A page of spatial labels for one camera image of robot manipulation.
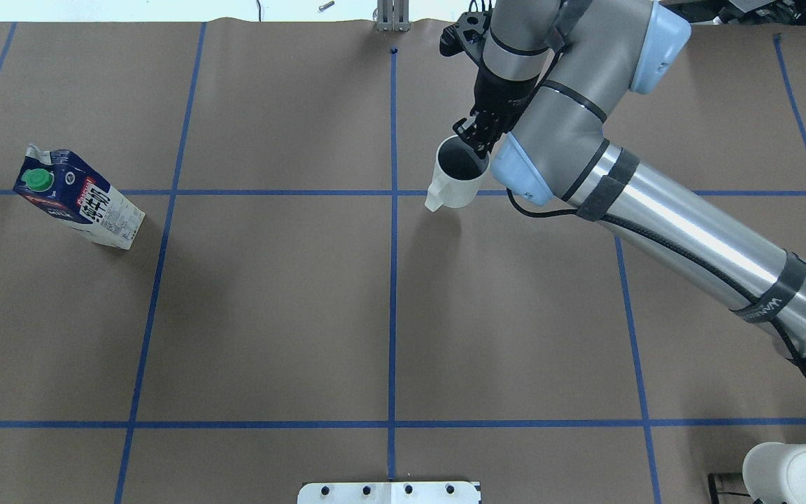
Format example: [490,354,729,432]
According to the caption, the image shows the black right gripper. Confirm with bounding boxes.
[452,66,539,156]

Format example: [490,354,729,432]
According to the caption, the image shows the white mug with handle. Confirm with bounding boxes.
[425,135,489,213]

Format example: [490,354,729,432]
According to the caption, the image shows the blue Pascual milk carton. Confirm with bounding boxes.
[13,144,146,250]

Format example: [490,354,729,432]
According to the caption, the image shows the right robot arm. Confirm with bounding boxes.
[439,1,806,380]

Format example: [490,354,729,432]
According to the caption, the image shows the white upside-down mug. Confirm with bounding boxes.
[742,442,806,503]

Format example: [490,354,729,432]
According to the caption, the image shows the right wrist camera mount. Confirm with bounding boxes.
[439,10,492,66]

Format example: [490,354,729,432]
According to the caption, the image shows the aluminium frame post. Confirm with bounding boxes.
[374,0,411,32]

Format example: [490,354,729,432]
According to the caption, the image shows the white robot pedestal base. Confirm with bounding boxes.
[297,481,483,503]

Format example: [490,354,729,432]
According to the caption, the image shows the black wire mug rack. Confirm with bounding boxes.
[707,472,758,503]

